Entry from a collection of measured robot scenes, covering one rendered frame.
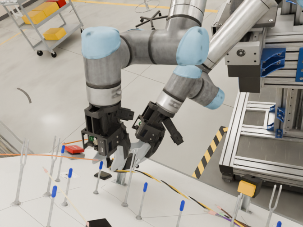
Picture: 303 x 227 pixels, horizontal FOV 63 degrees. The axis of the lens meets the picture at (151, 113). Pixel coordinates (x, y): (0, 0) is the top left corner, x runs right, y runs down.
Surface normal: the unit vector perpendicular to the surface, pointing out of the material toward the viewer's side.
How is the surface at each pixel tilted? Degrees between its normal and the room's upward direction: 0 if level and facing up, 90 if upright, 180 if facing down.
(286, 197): 0
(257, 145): 0
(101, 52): 77
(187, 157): 0
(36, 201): 47
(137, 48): 60
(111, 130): 23
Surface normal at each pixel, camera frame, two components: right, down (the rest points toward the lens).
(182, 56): -0.40, 0.68
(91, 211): 0.21, -0.97
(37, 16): 0.80, 0.21
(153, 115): 0.28, 0.41
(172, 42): -0.50, 0.01
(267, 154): -0.29, -0.69
